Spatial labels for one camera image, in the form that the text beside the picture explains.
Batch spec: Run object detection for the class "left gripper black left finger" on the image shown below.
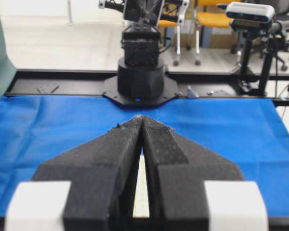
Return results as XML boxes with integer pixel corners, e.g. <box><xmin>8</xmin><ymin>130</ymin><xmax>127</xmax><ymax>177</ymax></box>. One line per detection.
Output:
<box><xmin>4</xmin><ymin>115</ymin><xmax>142</xmax><ymax>231</ymax></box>

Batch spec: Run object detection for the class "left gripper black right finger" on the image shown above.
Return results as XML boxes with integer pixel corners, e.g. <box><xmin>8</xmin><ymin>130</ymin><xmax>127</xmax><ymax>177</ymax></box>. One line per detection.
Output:
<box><xmin>142</xmin><ymin>116</ymin><xmax>269</xmax><ymax>231</ymax></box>

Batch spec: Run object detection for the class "yellow checked towel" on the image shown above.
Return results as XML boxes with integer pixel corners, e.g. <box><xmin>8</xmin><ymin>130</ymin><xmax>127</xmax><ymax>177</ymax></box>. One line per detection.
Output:
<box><xmin>133</xmin><ymin>155</ymin><xmax>150</xmax><ymax>218</ymax></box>

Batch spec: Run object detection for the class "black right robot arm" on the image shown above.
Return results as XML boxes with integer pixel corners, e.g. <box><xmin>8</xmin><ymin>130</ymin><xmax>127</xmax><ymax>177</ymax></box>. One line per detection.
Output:
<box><xmin>98</xmin><ymin>0</ymin><xmax>189</xmax><ymax>107</ymax></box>

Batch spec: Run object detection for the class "blue table cloth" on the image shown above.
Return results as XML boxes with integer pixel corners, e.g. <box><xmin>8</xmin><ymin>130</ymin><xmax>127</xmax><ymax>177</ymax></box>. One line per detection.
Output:
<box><xmin>0</xmin><ymin>96</ymin><xmax>289</xmax><ymax>217</ymax></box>

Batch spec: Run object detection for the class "black office chair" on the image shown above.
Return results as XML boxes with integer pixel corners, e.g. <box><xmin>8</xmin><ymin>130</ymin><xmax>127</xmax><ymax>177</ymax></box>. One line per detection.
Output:
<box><xmin>231</xmin><ymin>0</ymin><xmax>289</xmax><ymax>72</ymax></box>

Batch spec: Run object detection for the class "orange chair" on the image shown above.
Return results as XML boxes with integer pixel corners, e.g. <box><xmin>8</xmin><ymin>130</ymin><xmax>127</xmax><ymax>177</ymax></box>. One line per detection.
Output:
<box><xmin>156</xmin><ymin>0</ymin><xmax>241</xmax><ymax>66</ymax></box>

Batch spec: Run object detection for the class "black table frame rail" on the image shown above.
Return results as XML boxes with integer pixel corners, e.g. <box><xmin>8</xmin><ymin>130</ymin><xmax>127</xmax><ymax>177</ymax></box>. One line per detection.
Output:
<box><xmin>5</xmin><ymin>70</ymin><xmax>289</xmax><ymax>108</ymax></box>

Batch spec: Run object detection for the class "white depth camera on stand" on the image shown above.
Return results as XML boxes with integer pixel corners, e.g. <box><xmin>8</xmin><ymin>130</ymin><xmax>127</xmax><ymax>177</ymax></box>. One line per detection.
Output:
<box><xmin>226</xmin><ymin>1</ymin><xmax>277</xmax><ymax>96</ymax></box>

